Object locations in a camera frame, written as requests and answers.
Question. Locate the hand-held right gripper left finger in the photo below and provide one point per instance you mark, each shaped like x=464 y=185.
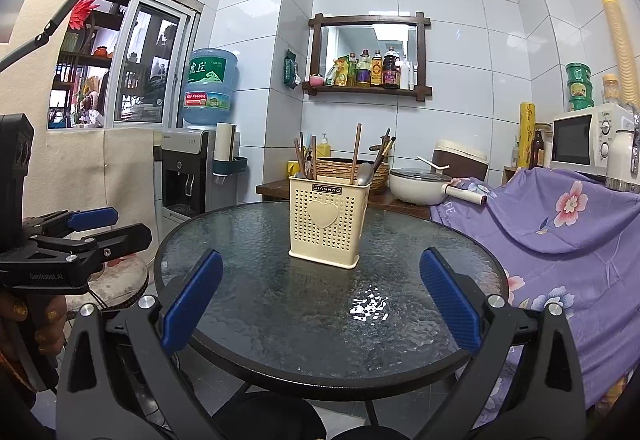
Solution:
x=192 y=300

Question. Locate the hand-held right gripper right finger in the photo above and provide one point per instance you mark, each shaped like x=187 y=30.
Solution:
x=450 y=300

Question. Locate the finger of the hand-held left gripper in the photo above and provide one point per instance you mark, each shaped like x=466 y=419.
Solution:
x=125 y=240
x=92 y=218

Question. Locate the cream perforated utensil holder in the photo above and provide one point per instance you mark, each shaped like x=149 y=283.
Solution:
x=325 y=225

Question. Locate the silver metal spoon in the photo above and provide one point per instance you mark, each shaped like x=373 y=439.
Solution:
x=365 y=172

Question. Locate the dark wooden chopstick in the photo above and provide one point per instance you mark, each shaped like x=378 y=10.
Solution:
x=389 y=150

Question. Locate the person's left hand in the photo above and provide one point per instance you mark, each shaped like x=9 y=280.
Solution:
x=52 y=320

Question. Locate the round printed stool cushion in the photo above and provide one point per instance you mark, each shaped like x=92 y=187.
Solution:
x=125 y=280

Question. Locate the beige cloth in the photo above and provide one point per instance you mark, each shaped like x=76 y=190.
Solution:
x=100 y=169

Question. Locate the grey water dispenser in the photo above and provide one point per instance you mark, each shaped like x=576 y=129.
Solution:
x=185 y=190

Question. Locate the round glass table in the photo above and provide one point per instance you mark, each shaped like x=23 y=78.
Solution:
x=250 y=245

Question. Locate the white pot with glass lid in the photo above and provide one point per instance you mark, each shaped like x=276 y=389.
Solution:
x=415 y=190

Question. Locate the teal cup holder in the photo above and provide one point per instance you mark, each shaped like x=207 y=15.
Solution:
x=232 y=164

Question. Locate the purple floral cloth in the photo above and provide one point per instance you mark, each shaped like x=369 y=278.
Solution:
x=575 y=245

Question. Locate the white rice paddle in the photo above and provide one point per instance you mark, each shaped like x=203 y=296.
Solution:
x=432 y=163

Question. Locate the small wooden crate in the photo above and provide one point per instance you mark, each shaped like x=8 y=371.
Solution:
x=509 y=176

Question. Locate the white paper cup stack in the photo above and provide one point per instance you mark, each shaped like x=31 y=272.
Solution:
x=226 y=144

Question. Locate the brown white rice cooker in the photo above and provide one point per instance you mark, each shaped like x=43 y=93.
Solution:
x=465 y=159

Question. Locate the dark round stool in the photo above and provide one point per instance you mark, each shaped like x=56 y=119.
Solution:
x=365 y=435
x=280 y=420

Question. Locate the wooden display shelf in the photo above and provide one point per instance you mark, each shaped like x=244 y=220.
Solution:
x=85 y=59

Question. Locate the small white bottle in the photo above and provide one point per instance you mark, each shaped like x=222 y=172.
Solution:
x=515 y=152

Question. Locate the aluminium sliding window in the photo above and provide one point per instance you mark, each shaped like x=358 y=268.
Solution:
x=145 y=64

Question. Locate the yellow cup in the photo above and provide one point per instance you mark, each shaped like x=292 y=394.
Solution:
x=291 y=168

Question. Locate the bamboo style faucet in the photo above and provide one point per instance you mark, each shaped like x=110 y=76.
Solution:
x=386 y=142

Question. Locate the brown glass bottle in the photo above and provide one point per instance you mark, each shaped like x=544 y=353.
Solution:
x=538 y=150

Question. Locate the woven basin sink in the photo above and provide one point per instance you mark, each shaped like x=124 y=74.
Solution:
x=335 y=168

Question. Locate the blue water jug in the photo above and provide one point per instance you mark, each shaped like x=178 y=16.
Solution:
x=210 y=84

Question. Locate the yellow wrap roll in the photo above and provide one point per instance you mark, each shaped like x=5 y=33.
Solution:
x=526 y=134

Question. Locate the yellow soap pump bottle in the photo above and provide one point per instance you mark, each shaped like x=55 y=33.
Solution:
x=323 y=148

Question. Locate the white microwave oven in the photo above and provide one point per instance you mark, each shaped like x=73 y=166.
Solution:
x=575 y=137

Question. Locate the white thermos bottle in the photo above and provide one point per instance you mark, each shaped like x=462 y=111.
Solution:
x=622 y=159

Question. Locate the wooden framed mirror shelf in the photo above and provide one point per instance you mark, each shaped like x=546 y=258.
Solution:
x=370 y=92

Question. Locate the white squeeze bottle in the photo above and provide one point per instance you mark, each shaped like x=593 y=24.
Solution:
x=413 y=77
x=408 y=74

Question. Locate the green hanging packet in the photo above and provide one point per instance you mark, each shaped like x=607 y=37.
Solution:
x=291 y=69

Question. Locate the dark soy sauce bottle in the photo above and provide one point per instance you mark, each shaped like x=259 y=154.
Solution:
x=391 y=68

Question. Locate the amber bottle orange label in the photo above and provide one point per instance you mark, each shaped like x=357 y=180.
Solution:
x=377 y=68

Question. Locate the oil bottle purple label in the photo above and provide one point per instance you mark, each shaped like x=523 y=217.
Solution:
x=364 y=69

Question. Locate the green bottle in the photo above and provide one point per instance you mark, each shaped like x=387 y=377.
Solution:
x=352 y=72

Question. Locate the pink bowl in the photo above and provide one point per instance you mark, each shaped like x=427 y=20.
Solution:
x=316 y=81

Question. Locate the green yellow seasoning packet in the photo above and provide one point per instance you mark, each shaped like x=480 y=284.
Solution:
x=330 y=75

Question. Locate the jar with cream lid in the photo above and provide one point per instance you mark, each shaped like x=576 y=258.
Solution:
x=611 y=89

